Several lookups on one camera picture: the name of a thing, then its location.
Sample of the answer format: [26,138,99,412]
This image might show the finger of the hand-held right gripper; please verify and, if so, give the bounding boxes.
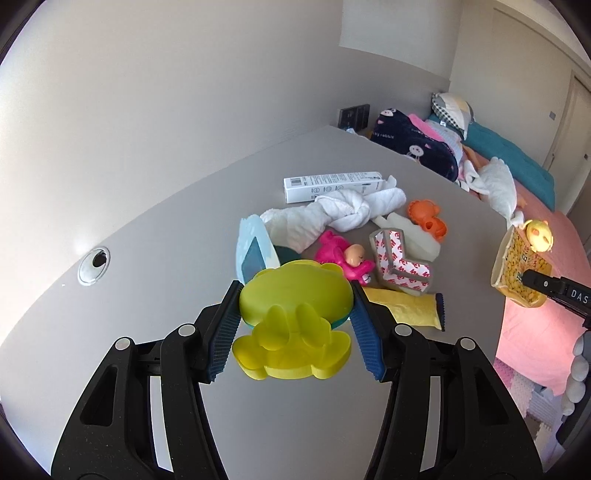
[521,270,561,301]

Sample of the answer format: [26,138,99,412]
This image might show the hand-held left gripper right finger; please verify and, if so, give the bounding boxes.
[352,281,544,480]

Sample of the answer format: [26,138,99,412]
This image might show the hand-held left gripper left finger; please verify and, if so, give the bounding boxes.
[51,279,244,480]

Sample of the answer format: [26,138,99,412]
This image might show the yellow snack bag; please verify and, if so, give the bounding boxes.
[490,226,553,309]

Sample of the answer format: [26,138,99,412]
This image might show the green and yellow frog toy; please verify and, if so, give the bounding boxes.
[232,259,355,381]

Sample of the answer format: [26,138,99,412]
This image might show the yellow chick plush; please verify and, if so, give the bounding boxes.
[521,219,555,254]

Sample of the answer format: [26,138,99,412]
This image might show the yellow packet with dark end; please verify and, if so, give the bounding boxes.
[360,287,447,332]

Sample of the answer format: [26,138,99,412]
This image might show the pink bed sheet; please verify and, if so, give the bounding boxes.
[462,145,589,377]

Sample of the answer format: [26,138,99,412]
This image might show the white braided bed bumper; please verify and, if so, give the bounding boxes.
[560,332,591,416]

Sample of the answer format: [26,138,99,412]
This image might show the light blue toy mirror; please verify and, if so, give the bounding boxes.
[235,213,283,283]

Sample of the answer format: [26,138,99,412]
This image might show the pink baby doll toy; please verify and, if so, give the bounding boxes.
[315,231,376,283]

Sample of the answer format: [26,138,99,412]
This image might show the foam puzzle floor mats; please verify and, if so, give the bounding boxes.
[494,355,573,446]

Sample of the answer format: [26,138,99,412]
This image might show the white goose plush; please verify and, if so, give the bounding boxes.
[457,156,526,228]

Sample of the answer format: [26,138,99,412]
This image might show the orange plastic toy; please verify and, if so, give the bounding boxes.
[407,199,448,244]

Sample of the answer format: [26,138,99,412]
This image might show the teal long pillow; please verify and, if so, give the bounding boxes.
[463,121,556,209]

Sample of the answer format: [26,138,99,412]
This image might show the white twisted towel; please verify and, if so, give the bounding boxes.
[259,174,407,252]

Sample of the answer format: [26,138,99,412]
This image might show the white long carton box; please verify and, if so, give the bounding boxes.
[283,171,385,204]

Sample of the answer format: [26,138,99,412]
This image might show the white door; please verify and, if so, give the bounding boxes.
[542,69,591,172]

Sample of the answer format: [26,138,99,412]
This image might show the patchwork pillow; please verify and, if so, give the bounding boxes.
[431,92,476,139]

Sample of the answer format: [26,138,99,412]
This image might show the navy printed blanket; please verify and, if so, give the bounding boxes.
[370,108,463,182]

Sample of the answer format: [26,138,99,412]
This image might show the black socket panel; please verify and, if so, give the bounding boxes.
[338,103,371,130]

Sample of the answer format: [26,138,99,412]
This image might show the desk cable grommet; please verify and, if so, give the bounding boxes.
[78,247,112,284]

